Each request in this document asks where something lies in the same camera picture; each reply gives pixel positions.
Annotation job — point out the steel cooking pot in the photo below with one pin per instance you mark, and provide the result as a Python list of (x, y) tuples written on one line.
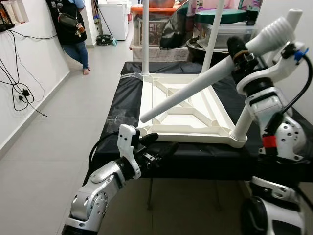
[(161, 3)]

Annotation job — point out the black rack of jars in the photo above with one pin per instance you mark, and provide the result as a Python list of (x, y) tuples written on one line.
[(6, 19)]

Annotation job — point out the green pot lid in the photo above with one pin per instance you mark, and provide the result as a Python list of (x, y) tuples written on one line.
[(230, 15)]

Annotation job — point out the black wok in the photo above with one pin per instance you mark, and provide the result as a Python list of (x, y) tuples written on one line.
[(195, 49)]

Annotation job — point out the clear tape cross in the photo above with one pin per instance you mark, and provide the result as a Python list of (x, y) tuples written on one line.
[(117, 119)]

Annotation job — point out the person in black apron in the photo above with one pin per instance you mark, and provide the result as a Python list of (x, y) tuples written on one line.
[(71, 24)]

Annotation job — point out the black crossbody bag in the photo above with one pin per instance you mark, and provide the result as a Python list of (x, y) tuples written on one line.
[(68, 20)]

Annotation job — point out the shiny black bag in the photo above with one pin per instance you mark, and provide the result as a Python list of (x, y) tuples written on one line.
[(176, 32)]

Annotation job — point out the clear plastic storage container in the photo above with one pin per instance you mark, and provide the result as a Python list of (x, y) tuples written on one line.
[(234, 33)]

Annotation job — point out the yellow rubber band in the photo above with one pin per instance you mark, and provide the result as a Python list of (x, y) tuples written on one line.
[(239, 55)]

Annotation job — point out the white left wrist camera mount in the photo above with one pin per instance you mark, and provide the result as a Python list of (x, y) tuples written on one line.
[(128, 147)]

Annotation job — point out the black power plug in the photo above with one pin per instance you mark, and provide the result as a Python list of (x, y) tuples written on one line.
[(24, 92)]

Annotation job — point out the clear tape strip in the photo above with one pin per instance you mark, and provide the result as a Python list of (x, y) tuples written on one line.
[(131, 76)]

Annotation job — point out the orange-lidded storage box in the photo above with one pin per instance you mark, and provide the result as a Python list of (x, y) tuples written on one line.
[(156, 29)]

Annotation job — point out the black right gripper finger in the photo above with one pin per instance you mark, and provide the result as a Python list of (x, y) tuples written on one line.
[(237, 45)]

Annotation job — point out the black tablecloth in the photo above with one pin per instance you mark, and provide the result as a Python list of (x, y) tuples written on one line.
[(195, 161)]

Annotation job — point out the white chest freezer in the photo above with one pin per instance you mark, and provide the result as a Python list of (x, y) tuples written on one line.
[(115, 19)]

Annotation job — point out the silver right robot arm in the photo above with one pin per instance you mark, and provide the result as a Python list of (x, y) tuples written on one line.
[(283, 137)]

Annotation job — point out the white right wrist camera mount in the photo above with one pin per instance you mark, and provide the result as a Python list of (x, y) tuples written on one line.
[(264, 76)]

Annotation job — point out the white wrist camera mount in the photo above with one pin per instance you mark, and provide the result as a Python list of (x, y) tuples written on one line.
[(264, 76), (128, 147)]

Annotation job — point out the framed picture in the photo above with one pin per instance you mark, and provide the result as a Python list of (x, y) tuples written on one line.
[(253, 10)]

